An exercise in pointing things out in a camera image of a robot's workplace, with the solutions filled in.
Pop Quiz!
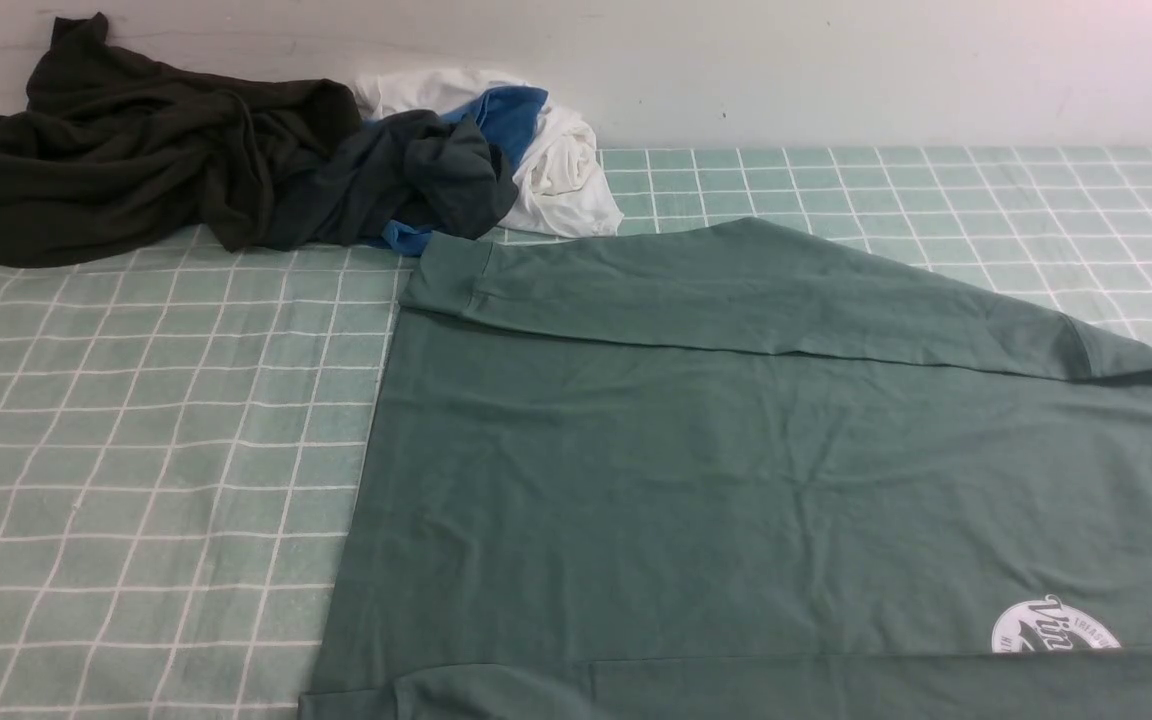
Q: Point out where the dark olive crumpled garment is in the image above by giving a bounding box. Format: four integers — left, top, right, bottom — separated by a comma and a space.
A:
0, 13, 362, 268

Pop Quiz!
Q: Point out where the white crumpled garment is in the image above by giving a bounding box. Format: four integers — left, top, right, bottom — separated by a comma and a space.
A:
355, 68, 626, 238

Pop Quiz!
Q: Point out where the green long-sleeve shirt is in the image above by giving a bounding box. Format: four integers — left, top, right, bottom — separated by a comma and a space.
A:
298, 219, 1152, 719

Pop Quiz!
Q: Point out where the blue crumpled garment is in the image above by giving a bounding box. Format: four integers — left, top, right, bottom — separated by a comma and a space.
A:
366, 86, 548, 258

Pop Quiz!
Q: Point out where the dark grey crumpled garment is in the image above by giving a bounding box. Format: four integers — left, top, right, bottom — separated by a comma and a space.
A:
259, 109, 518, 256

